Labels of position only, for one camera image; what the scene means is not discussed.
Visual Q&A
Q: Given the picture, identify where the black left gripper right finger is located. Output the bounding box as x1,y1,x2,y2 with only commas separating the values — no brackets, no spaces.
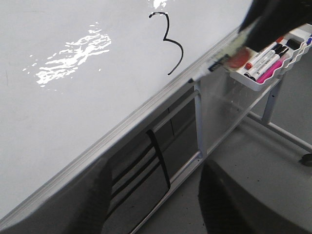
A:
198,159,307,234

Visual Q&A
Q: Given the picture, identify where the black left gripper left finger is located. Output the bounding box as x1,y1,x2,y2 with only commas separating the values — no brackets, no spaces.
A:
1,159,112,234

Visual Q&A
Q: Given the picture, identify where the red round magnet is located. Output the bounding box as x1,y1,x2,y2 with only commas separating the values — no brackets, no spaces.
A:
229,47,251,69

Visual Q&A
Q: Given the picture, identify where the white black-tipped whiteboard marker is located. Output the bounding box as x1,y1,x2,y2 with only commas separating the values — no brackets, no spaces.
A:
188,20,259,84

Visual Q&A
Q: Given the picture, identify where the black caster wheel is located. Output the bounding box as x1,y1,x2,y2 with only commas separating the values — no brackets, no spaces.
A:
299,153,312,167

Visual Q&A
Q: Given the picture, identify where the pink marker in tray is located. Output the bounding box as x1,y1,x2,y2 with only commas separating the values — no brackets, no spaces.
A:
256,55,289,84

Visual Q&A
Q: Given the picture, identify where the red-capped marker in tray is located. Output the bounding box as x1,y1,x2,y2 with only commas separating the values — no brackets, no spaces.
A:
245,36,285,70

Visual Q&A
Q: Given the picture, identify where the lower black-capped marker in tray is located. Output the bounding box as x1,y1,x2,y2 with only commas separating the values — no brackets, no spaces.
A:
244,46,289,81

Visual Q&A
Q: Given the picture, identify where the black-capped marker in tray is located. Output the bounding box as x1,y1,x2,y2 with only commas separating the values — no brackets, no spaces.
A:
249,43,283,74
244,46,289,81

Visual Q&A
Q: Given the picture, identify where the upper black-capped marker in tray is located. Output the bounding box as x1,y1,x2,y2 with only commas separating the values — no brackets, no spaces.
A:
249,43,283,74

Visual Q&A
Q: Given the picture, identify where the black eraser in tray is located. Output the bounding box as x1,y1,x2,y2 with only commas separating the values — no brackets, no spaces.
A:
286,39,301,50

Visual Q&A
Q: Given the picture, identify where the blue-capped marker in tray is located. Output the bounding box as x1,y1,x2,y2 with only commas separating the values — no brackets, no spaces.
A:
305,37,312,46

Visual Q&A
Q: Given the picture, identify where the white wavy-edged marker tray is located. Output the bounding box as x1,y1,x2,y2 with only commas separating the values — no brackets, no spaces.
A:
229,23,312,91

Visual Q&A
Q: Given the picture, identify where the grey pegboard stand frame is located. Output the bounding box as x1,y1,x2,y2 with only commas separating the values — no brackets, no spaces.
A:
102,73,312,234

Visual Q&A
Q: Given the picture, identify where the white whiteboard with aluminium frame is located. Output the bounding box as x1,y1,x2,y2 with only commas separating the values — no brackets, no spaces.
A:
0,0,254,227

